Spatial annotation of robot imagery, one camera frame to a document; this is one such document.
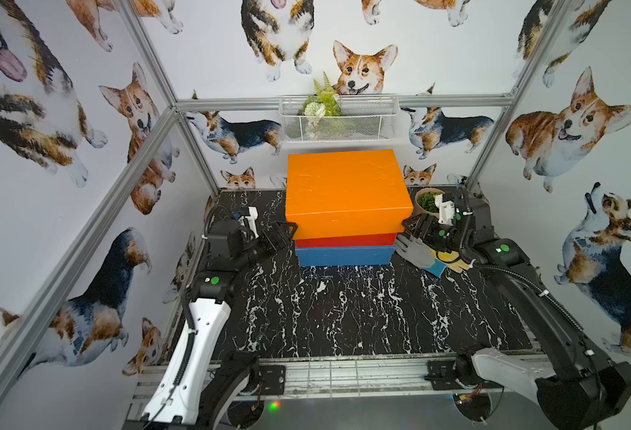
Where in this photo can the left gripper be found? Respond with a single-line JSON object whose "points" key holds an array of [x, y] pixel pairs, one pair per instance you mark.
{"points": [[272, 239]]}

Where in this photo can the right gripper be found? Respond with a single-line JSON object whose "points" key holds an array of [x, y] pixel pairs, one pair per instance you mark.
{"points": [[420, 226]]}

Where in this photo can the red shoebox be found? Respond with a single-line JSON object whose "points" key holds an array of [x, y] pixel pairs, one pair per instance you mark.
{"points": [[376, 240]]}

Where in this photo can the blue shoebox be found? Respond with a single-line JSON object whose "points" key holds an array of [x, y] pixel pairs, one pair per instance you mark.
{"points": [[344, 256]]}

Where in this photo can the orange shoebox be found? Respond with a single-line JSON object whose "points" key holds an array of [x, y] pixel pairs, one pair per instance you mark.
{"points": [[346, 194]]}

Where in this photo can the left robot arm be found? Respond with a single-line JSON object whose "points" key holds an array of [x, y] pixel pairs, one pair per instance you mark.
{"points": [[187, 397]]}

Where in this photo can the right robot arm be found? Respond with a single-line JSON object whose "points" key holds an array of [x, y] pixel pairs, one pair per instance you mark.
{"points": [[579, 385]]}

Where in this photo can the beige flower pot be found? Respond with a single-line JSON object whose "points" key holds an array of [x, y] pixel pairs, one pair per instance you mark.
{"points": [[424, 201]]}

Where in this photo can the grey work glove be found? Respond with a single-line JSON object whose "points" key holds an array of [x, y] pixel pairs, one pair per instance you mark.
{"points": [[415, 252]]}

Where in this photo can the blue sponge under gloves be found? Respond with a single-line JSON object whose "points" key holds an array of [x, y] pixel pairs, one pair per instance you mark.
{"points": [[437, 269]]}

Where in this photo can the yellow work glove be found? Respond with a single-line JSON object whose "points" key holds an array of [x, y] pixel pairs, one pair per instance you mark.
{"points": [[452, 261]]}

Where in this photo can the green fern plant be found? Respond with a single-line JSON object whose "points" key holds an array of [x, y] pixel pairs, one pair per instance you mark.
{"points": [[323, 99]]}

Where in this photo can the white wire mesh basket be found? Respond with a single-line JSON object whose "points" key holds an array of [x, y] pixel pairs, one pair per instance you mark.
{"points": [[344, 118]]}

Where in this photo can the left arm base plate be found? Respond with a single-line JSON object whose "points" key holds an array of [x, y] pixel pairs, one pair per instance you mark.
{"points": [[267, 380]]}

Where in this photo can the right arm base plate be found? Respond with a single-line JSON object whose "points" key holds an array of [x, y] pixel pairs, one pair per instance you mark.
{"points": [[443, 376]]}

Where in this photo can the aluminium front rail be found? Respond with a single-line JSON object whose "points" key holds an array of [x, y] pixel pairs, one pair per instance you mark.
{"points": [[354, 378]]}

